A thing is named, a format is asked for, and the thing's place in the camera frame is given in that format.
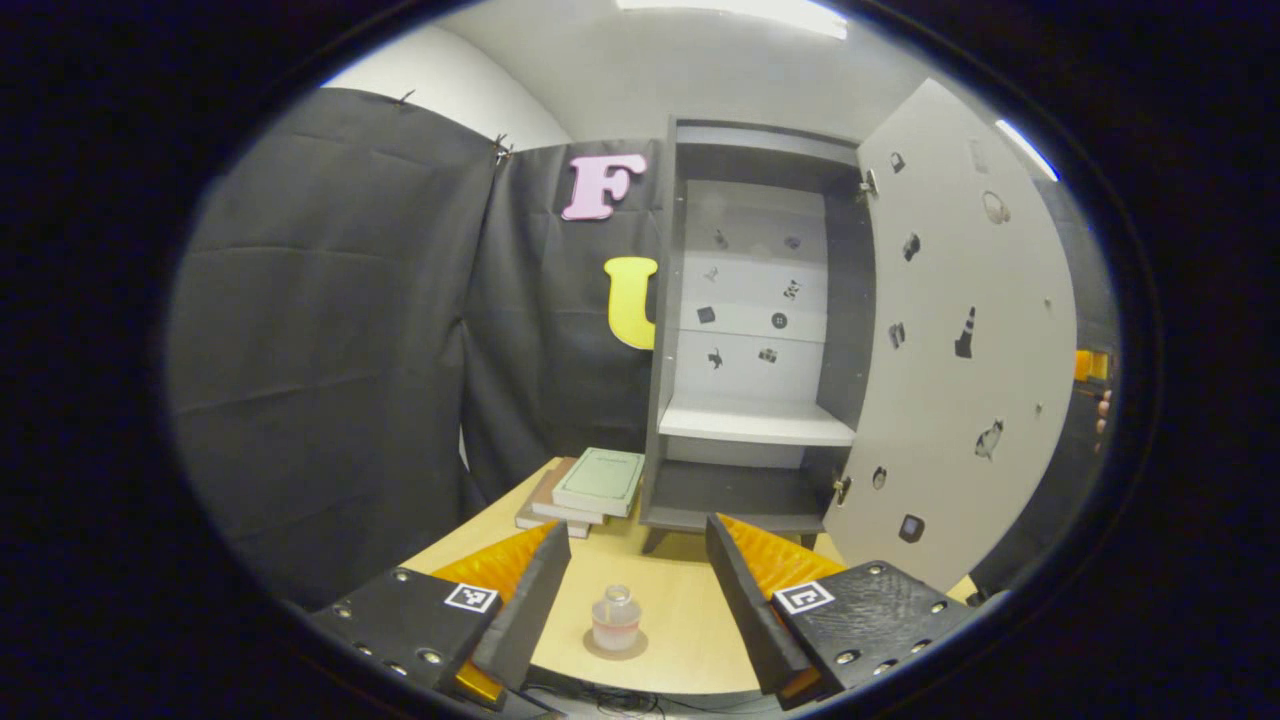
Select long ceiling light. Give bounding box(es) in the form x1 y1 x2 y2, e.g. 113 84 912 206
995 118 1059 183
615 0 849 41

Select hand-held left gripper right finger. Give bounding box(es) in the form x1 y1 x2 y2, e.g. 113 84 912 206
705 514 986 711

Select dark grey cabinet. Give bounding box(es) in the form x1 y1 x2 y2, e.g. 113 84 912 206
640 117 878 554

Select clear plastic bottle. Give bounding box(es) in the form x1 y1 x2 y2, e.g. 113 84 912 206
591 585 642 652

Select pink book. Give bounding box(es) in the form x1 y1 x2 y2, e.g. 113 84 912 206
530 458 606 526

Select grey book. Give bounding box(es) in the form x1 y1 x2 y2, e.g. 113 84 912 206
515 470 593 540

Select green book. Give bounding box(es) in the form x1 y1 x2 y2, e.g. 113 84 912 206
552 447 646 518

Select black backdrop cloth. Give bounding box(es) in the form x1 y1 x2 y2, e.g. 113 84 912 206
165 87 1118 611

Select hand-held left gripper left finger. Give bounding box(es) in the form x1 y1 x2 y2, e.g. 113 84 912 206
310 520 573 709

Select round brown coaster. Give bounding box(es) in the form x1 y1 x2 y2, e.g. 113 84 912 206
583 628 649 661

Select black cables under table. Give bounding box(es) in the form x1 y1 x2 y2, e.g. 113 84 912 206
590 688 663 717

